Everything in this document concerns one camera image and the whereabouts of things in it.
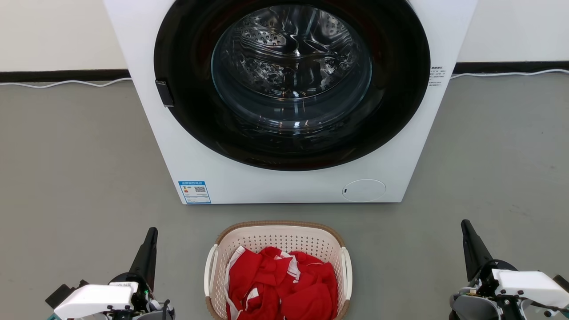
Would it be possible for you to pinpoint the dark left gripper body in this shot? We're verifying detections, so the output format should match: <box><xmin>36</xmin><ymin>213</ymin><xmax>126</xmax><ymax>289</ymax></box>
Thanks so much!
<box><xmin>107</xmin><ymin>272</ymin><xmax>175</xmax><ymax>320</ymax></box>

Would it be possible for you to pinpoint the blue energy label sticker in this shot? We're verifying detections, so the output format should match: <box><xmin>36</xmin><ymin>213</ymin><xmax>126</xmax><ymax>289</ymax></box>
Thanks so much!
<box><xmin>178</xmin><ymin>180</ymin><xmax>212</xmax><ymax>204</ymax></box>

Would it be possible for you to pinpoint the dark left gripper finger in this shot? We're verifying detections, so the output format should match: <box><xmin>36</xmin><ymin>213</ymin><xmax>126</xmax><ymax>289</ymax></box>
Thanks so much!
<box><xmin>128</xmin><ymin>227</ymin><xmax>159</xmax><ymax>292</ymax></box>

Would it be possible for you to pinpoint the red and white garment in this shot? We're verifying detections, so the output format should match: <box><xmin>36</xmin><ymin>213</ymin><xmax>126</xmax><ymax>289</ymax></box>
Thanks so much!
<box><xmin>224</xmin><ymin>246</ymin><xmax>339</xmax><ymax>320</ymax></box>

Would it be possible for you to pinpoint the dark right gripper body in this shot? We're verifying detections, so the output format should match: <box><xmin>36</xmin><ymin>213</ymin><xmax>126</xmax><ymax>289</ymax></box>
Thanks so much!
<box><xmin>449</xmin><ymin>259</ymin><xmax>526</xmax><ymax>320</ymax></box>

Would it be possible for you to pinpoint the round black glass washer door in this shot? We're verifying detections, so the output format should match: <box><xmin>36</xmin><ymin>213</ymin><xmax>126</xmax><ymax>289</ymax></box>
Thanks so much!
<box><xmin>154</xmin><ymin>0</ymin><xmax>431</xmax><ymax>172</ymax></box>

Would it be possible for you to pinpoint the white front-load washing machine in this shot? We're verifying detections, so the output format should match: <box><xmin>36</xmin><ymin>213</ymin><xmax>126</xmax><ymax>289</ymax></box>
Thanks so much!
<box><xmin>103</xmin><ymin>0</ymin><xmax>478</xmax><ymax>205</ymax></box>

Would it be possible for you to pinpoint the thin white floor cable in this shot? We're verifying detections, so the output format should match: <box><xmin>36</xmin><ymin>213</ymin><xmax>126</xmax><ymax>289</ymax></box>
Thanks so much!
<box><xmin>0</xmin><ymin>78</ymin><xmax>132</xmax><ymax>88</ymax></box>
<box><xmin>450</xmin><ymin>69</ymin><xmax>569</xmax><ymax>80</ymax></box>

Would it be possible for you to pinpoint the black washer door handle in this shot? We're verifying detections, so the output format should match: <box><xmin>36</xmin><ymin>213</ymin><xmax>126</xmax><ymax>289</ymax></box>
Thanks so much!
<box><xmin>155</xmin><ymin>80</ymin><xmax>175</xmax><ymax>108</ymax></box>

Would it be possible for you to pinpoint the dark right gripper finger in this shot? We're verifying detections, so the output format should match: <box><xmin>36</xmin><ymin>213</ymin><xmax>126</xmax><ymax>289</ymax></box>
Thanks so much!
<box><xmin>461</xmin><ymin>220</ymin><xmax>494</xmax><ymax>281</ymax></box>

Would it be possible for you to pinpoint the round white filter cover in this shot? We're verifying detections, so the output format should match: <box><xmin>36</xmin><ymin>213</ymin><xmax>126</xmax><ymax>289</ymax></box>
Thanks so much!
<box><xmin>342</xmin><ymin>179</ymin><xmax>386</xmax><ymax>203</ymax></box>

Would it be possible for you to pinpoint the cream perforated laundry basket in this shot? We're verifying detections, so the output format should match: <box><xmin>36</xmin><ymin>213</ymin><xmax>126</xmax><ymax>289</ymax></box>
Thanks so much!
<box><xmin>204</xmin><ymin>221</ymin><xmax>353</xmax><ymax>320</ymax></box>

